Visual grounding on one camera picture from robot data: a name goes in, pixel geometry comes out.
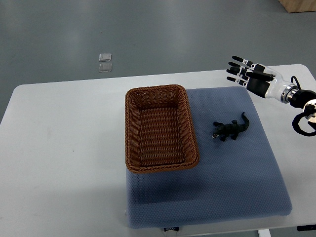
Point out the brown wicker basket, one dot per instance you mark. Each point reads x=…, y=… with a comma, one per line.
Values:
x=159, y=130

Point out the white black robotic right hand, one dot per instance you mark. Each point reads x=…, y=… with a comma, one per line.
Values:
x=261, y=80

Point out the wooden box corner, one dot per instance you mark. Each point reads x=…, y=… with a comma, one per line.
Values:
x=298, y=6

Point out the upper metal floor plate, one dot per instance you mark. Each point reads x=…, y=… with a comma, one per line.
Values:
x=103, y=57

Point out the black table control panel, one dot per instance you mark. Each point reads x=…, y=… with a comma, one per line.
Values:
x=306, y=228

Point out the blue-grey foam cushion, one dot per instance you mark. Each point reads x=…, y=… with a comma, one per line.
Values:
x=235, y=179

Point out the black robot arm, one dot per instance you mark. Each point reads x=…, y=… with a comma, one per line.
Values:
x=305, y=100

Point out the white table leg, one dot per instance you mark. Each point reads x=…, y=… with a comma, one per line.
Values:
x=264, y=233

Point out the dark toy crocodile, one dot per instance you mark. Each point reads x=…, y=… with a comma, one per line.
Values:
x=231, y=130

